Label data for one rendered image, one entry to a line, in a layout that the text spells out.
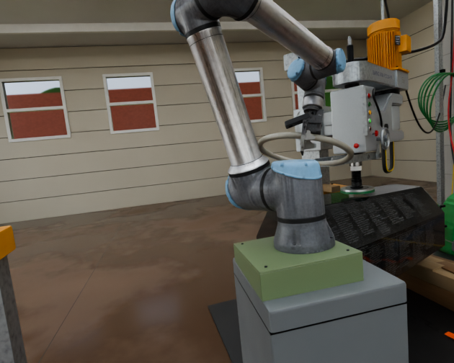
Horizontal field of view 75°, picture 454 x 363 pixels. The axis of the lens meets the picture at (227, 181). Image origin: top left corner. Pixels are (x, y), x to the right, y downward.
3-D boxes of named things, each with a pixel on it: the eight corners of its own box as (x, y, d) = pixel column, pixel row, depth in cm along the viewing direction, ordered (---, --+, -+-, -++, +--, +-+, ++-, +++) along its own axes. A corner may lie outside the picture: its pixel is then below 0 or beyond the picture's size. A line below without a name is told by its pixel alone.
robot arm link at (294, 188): (308, 220, 83) (302, 158, 82) (262, 217, 96) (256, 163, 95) (334, 209, 94) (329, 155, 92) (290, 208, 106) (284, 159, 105)
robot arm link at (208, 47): (267, 220, 98) (184, -28, 78) (231, 217, 110) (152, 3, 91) (291, 199, 107) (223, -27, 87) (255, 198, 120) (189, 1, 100)
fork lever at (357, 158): (355, 159, 225) (354, 153, 224) (382, 158, 211) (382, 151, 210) (308, 167, 177) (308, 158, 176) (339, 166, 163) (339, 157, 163)
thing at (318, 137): (288, 168, 189) (289, 163, 189) (368, 166, 154) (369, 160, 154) (238, 142, 155) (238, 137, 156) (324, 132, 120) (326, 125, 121)
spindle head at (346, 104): (354, 153, 227) (352, 94, 222) (385, 152, 211) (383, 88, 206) (333, 158, 202) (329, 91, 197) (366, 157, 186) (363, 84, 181)
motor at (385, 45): (372, 81, 260) (371, 33, 255) (413, 71, 237) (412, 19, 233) (360, 77, 240) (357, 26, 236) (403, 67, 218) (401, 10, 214)
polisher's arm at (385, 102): (379, 153, 261) (376, 96, 256) (408, 152, 245) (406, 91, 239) (342, 162, 211) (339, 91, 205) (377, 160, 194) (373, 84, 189)
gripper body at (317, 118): (320, 132, 128) (323, 106, 130) (300, 130, 130) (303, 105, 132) (319, 138, 135) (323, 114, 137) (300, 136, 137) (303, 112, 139)
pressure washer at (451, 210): (463, 244, 314) (463, 163, 304) (493, 256, 279) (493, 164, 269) (431, 247, 313) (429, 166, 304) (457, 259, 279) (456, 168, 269)
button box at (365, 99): (367, 135, 190) (366, 90, 187) (372, 135, 189) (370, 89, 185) (363, 135, 185) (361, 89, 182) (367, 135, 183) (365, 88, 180)
